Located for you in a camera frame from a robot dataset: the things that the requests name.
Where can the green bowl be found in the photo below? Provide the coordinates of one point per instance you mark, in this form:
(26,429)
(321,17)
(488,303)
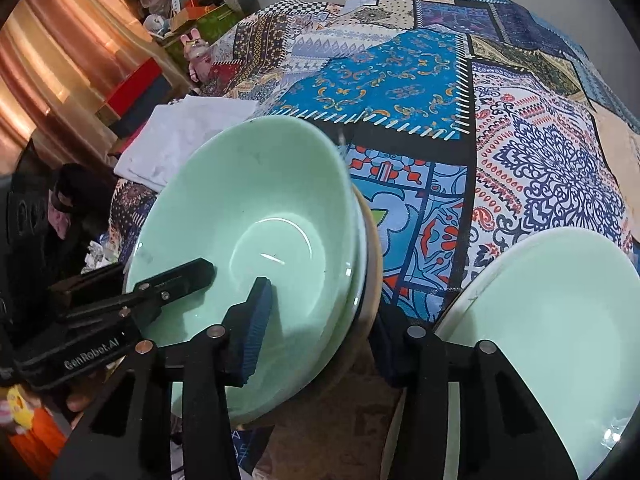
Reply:
(250,200)

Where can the green box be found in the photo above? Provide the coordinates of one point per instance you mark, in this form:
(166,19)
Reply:
(215,22)

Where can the white cloth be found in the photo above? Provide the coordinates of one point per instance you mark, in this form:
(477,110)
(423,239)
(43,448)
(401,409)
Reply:
(170,145)

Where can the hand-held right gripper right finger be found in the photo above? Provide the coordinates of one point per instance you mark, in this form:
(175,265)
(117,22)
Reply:
(395,355)

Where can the orange yellow toy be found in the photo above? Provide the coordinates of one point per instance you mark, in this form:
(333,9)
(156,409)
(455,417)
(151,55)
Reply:
(20,405)

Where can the red box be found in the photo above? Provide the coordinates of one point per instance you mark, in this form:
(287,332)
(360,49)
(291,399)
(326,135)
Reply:
(135,85)

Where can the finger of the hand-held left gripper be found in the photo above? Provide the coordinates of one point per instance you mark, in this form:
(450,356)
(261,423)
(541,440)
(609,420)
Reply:
(85,285)
(175,282)

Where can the pink bunny toy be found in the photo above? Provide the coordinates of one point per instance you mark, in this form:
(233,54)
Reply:
(195,50)

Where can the pink bowl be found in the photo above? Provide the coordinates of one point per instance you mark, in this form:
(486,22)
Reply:
(374,270)

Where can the patchwork printed blanket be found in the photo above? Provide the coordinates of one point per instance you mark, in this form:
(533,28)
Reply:
(400,85)

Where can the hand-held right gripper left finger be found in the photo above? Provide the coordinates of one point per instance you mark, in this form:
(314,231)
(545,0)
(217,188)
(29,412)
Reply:
(255,330)

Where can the orange box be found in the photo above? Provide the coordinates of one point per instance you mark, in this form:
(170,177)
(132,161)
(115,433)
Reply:
(192,10)

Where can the orange curtain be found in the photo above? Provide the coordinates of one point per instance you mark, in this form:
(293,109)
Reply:
(60,35)

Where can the green plate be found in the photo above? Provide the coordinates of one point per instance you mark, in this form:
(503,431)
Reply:
(540,335)

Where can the dark cloth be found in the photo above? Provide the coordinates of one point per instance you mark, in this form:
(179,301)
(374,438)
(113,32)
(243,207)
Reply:
(80,190)

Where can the dark blue box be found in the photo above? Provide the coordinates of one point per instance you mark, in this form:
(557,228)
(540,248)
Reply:
(150,110)

